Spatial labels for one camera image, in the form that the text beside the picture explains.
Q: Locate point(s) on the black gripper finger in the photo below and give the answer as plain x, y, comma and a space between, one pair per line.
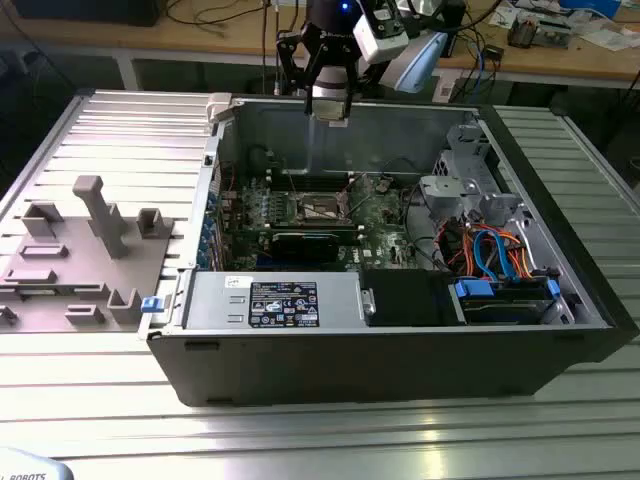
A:
309, 102
349, 107

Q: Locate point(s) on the silver CPU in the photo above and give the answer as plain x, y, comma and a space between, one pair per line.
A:
327, 111

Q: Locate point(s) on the metal locking lever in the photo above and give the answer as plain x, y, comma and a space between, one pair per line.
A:
291, 176

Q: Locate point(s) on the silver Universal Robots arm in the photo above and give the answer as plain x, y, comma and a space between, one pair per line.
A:
420, 65

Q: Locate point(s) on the CPU socket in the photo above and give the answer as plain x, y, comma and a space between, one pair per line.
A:
320, 207

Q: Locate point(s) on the grey metal drive cage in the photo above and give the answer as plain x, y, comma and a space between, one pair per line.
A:
445, 192

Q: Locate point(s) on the green motherboard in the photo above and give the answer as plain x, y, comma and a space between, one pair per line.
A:
380, 235

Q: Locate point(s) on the black graphics card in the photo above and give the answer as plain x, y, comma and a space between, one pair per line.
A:
300, 247

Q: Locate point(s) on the small black box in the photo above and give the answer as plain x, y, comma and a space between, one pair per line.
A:
493, 52

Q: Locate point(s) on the wooden desk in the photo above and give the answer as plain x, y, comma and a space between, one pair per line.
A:
150, 40

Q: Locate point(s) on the metal heat sink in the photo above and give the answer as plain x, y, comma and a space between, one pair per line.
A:
522, 32

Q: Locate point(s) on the black plastic shroud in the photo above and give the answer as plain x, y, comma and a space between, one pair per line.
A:
405, 300

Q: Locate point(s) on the grey electronics box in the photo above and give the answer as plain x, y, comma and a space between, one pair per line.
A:
555, 34

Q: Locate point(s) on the grey power supply unit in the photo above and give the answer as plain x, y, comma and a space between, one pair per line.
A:
215, 300

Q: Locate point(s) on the black monitor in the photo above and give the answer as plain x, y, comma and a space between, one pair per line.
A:
85, 12

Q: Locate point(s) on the hard disk in blue carrier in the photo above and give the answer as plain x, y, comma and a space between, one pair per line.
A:
500, 305

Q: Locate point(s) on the blue case latch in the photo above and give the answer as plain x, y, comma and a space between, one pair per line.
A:
152, 305

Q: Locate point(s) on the blue box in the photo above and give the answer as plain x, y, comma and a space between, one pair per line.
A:
590, 6

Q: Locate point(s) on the black PC case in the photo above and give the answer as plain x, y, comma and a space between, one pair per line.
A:
350, 370

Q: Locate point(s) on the white paper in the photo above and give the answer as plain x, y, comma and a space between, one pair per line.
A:
607, 40

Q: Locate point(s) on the grey parts rack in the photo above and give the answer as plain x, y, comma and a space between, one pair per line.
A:
75, 270

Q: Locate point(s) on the pale blue teach pendant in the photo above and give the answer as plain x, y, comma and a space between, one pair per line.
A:
25, 465

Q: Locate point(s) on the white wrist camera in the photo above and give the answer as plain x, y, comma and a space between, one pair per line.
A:
380, 35

